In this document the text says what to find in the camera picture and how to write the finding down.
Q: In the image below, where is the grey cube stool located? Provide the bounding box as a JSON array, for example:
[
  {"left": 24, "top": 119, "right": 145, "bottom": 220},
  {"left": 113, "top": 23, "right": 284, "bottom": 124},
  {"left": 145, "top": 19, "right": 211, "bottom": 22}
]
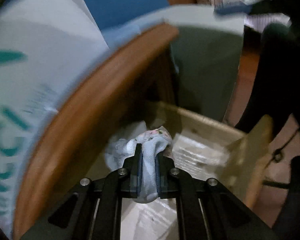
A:
[{"left": 129, "top": 3, "right": 246, "bottom": 123}]

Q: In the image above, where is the white Xincci shoe box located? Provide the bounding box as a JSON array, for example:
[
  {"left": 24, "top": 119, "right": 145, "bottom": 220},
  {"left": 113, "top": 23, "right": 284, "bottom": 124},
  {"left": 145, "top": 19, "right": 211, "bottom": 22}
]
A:
[{"left": 0, "top": 0, "right": 109, "bottom": 238}]

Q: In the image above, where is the pale grey underwear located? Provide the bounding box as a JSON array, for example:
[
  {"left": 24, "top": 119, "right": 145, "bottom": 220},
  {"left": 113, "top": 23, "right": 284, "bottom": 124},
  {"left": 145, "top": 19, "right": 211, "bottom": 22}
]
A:
[{"left": 104, "top": 121, "right": 173, "bottom": 204}]

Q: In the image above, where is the blue checked cloth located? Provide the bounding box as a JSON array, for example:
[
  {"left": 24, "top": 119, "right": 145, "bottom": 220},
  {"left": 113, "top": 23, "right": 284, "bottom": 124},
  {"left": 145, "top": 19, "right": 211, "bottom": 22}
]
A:
[{"left": 101, "top": 22, "right": 162, "bottom": 51}]

